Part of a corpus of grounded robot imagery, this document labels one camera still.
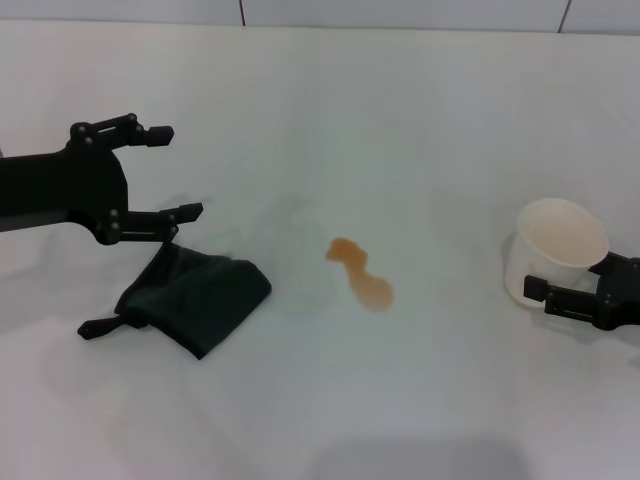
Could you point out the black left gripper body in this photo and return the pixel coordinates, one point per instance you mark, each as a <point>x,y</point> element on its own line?
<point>75,187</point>

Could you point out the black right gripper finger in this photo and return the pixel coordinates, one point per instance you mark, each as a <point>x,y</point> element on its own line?
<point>607,265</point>
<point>570,302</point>

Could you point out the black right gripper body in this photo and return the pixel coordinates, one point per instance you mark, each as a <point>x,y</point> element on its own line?
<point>625,300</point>

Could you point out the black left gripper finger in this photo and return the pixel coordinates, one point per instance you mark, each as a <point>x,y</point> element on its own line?
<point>160,136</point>
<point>145,224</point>

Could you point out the white paper cup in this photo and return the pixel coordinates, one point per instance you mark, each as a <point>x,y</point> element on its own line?
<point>560,240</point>

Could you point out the dark blue rag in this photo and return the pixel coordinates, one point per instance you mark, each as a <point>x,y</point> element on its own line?
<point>200,300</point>

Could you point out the orange-brown liquid stain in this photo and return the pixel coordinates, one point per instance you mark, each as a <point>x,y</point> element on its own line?
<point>372,292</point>

